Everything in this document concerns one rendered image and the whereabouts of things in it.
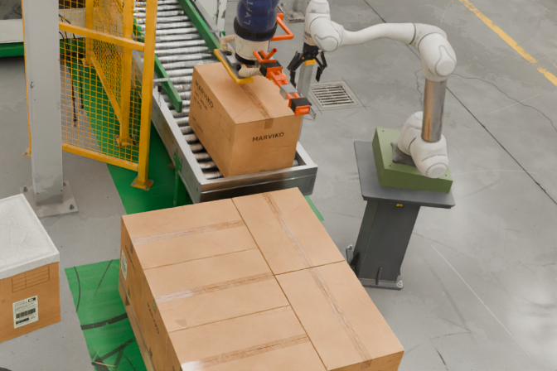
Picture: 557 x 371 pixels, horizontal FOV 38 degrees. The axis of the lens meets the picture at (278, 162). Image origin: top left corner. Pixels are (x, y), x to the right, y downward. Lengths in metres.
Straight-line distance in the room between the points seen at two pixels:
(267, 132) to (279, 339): 1.20
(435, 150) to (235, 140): 1.04
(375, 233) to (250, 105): 1.00
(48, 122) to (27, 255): 1.53
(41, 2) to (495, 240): 3.14
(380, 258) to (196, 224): 1.15
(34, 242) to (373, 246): 2.05
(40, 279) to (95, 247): 1.47
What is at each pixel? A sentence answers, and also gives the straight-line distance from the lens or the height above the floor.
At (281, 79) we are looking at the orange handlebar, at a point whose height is 1.23.
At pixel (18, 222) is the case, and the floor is 1.02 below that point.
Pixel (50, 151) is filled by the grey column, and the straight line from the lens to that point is 4.81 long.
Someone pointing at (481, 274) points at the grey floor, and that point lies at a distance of 5.13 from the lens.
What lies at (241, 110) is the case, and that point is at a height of 0.95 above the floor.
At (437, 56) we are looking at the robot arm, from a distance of 3.69.
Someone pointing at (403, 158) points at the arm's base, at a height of 0.88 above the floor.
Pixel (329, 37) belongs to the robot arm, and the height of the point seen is 1.72.
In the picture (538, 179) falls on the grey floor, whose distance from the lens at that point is 6.13.
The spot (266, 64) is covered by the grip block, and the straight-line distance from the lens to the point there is 4.15.
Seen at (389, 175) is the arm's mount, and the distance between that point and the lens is 4.25.
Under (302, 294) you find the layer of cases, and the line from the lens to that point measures 3.88.
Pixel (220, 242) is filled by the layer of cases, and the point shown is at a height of 0.54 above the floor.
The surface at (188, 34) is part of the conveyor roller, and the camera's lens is 5.78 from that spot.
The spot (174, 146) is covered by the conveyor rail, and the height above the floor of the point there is 0.52.
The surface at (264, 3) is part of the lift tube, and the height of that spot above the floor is 1.52.
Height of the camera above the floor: 3.30
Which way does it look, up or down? 37 degrees down
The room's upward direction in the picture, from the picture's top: 10 degrees clockwise
